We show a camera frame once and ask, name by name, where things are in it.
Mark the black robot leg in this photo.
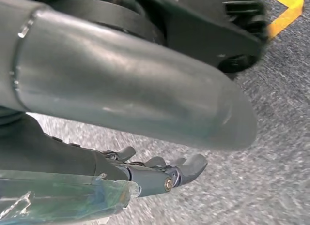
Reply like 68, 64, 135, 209
14, 0, 269, 80

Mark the yellow floor tape square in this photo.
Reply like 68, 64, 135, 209
262, 0, 305, 41

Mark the clear plastic wrist guard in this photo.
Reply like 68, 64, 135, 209
0, 170, 141, 225

